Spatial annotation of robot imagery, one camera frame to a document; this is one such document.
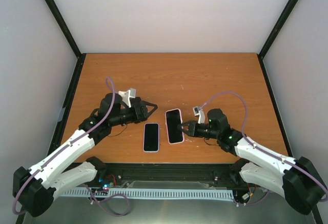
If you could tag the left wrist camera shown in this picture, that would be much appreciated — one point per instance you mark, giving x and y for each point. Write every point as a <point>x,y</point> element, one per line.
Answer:
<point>127,96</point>

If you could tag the purple phone case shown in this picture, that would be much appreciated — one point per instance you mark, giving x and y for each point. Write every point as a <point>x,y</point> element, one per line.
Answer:
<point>159,137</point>

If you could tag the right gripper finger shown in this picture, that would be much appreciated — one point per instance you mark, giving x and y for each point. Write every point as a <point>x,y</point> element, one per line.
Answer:
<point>184,125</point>
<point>185,131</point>

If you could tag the metal base plate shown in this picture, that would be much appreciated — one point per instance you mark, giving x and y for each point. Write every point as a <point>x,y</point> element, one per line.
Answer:
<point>79,210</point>

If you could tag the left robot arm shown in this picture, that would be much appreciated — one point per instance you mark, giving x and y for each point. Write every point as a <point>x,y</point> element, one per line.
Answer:
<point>36,188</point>

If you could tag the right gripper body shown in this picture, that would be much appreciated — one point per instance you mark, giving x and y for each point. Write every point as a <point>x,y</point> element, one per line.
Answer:
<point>192,127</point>

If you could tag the light blue cable duct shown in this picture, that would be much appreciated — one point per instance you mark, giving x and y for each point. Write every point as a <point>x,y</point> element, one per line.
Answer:
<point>166,194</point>

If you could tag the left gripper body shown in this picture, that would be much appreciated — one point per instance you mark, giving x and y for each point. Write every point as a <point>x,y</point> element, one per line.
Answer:
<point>139,117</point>

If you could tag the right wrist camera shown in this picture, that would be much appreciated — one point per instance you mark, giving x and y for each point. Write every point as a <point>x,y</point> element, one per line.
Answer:
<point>198,111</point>

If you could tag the green-edged phone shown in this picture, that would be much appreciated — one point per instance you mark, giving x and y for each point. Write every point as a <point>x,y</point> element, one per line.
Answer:
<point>173,120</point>

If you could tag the black phone case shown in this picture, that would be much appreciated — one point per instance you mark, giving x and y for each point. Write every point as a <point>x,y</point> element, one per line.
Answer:
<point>137,99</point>

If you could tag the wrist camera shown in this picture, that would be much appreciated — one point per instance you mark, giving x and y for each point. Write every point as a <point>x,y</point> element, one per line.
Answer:
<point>127,96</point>
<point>198,111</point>

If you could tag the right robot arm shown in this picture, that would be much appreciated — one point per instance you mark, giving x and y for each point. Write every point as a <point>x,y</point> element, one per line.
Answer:
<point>296,180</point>

